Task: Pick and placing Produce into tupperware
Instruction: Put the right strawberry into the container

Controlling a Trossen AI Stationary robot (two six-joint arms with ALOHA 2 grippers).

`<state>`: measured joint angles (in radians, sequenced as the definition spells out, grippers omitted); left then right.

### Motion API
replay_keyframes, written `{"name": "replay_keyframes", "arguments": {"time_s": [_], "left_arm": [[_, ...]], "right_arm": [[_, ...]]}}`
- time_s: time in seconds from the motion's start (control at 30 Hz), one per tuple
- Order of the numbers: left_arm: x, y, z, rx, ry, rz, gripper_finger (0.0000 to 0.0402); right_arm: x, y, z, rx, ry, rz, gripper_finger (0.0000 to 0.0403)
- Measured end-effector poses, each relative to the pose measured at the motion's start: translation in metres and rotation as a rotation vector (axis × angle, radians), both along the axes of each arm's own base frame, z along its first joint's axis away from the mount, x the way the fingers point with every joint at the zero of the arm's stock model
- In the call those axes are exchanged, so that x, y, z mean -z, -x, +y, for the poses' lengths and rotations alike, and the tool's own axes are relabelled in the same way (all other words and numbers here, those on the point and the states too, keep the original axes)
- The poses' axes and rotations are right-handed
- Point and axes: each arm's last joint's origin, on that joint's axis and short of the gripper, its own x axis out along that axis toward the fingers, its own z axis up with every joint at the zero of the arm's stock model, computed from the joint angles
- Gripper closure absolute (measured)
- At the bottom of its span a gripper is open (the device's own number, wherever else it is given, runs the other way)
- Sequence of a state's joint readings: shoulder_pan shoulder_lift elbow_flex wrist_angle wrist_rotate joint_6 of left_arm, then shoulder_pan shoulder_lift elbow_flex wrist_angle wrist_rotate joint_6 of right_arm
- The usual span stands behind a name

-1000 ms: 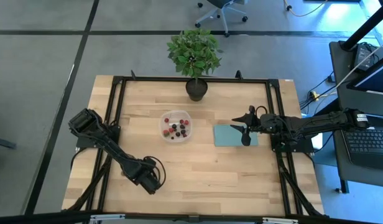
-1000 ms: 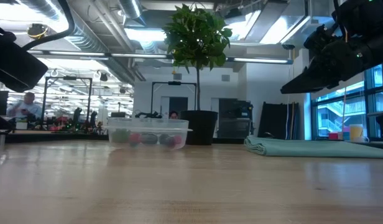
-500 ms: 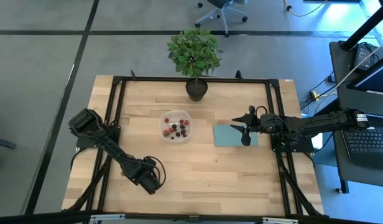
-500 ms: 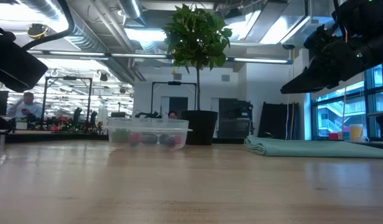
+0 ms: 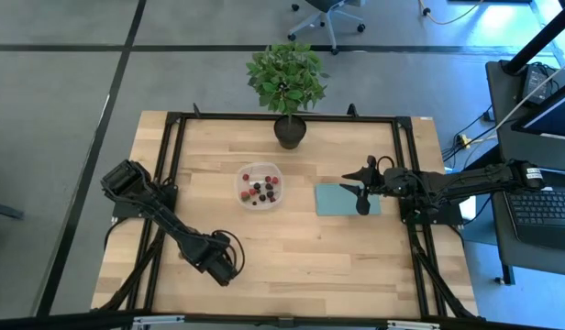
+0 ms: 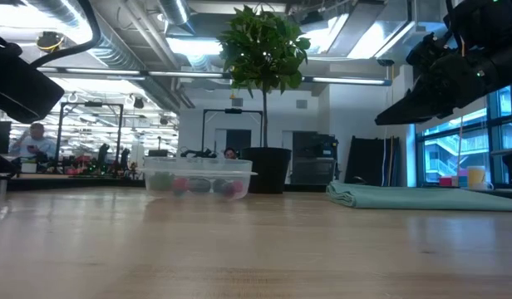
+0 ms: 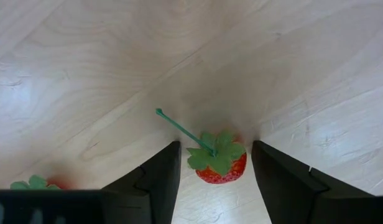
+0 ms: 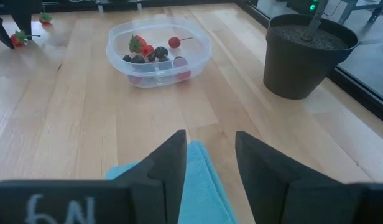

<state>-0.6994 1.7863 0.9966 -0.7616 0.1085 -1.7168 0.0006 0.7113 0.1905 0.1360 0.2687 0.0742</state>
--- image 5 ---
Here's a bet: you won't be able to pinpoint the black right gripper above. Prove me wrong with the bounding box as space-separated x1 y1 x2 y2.
338 155 419 215

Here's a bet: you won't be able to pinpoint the clear plastic tupperware container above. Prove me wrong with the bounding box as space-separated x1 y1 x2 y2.
235 160 284 211

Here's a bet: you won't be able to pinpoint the teal folded cloth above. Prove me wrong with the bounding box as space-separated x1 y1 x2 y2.
314 182 383 217

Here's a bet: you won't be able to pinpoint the green plant in black pot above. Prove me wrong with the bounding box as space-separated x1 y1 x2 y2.
245 41 330 150

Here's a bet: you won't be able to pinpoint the black crossbar silver brackets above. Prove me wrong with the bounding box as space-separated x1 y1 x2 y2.
0 310 565 330

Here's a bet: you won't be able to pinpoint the black desk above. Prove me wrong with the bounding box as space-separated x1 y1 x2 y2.
447 59 565 192
486 163 565 285

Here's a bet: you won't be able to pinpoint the white office chair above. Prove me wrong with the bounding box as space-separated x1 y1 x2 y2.
286 0 367 56

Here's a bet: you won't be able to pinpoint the black laptop keyboard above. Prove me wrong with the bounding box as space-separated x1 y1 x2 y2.
502 185 565 252

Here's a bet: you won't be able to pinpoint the black power brick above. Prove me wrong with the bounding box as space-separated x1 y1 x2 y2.
520 63 552 106

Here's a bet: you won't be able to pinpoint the grey floor object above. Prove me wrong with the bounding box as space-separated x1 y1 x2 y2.
0 199 26 222

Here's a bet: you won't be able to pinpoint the dark display screen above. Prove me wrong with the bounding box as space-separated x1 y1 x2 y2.
511 77 565 141

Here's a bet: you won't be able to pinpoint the black pole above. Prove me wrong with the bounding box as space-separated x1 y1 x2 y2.
501 0 565 75

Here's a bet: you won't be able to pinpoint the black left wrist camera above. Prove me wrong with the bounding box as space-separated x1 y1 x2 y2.
207 256 240 288

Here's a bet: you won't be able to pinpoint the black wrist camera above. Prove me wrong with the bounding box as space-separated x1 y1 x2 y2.
207 256 240 288
385 167 410 184

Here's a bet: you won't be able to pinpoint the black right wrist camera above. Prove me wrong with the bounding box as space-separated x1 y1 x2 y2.
385 167 410 184

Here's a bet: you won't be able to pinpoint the black aluminium table frame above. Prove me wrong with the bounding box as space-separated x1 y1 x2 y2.
98 103 483 322

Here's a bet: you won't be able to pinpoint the cream cable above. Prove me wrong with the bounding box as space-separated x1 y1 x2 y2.
417 0 485 27

